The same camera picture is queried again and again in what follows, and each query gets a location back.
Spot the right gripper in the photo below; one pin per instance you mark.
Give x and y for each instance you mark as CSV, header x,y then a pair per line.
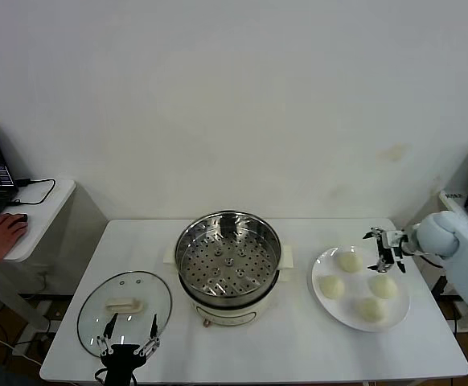
x,y
395,241

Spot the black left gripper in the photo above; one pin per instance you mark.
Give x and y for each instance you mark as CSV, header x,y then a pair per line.
x,y
121,356

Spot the white steamed baozi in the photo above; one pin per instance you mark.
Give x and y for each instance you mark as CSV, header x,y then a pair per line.
x,y
349,262
331,287
383,286
370,310

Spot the black computer mouse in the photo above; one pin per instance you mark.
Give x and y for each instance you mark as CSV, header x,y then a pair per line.
x,y
23,218

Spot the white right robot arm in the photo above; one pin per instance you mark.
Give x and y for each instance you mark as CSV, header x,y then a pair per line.
x,y
467,257

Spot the steel perforated steamer basket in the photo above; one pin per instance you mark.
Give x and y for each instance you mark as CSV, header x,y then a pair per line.
x,y
226,257

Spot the person's bare hand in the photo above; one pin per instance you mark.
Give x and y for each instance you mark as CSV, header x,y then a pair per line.
x,y
2,237

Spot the white round plate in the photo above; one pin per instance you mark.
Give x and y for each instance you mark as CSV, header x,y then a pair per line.
x,y
342,310

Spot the white side table with label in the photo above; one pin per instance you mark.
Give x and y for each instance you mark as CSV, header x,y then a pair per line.
x,y
455,205

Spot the cream electric cooking pot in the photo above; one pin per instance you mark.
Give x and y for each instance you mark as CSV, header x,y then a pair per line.
x,y
226,315

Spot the white side table with mouse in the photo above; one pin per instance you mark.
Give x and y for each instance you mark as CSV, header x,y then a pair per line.
x,y
45,225

